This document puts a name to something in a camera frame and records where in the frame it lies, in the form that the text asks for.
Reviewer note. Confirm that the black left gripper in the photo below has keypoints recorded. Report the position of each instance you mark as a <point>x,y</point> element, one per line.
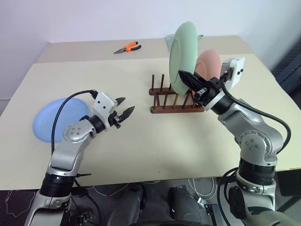
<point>115,118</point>

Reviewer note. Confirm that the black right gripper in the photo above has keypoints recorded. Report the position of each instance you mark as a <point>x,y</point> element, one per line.
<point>209,90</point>

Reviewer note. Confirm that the green plate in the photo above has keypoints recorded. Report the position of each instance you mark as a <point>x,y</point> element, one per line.
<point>184,47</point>

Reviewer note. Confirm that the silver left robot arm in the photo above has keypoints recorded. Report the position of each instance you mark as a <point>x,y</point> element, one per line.
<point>70,150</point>

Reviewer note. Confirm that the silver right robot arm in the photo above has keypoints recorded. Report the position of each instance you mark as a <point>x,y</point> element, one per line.
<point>251,139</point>

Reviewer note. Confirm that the wooden dish rack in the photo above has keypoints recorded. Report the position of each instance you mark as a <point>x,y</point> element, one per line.
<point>169,108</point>

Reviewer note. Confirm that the pink plate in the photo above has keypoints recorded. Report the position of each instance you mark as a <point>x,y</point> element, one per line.
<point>209,64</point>

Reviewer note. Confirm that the blue plate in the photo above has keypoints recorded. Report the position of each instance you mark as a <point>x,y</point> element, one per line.
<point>44,120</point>

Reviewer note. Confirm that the black zip tie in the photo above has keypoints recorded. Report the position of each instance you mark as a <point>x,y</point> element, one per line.
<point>82,176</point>

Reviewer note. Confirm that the black ribbed object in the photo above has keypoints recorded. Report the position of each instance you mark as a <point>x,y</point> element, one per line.
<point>289,68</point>

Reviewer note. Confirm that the dark rounded robot leg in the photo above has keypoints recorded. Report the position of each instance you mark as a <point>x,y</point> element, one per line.
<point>127,207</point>
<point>183,207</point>

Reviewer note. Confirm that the dark box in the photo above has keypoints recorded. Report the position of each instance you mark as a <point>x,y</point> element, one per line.
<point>291,183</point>

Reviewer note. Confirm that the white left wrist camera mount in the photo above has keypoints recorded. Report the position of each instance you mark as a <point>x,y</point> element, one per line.
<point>103,103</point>

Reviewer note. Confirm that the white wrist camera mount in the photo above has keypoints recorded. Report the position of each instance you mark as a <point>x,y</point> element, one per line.
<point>103,103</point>
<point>236,70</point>

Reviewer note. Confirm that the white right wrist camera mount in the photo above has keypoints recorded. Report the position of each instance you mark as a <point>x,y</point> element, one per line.
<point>236,70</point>

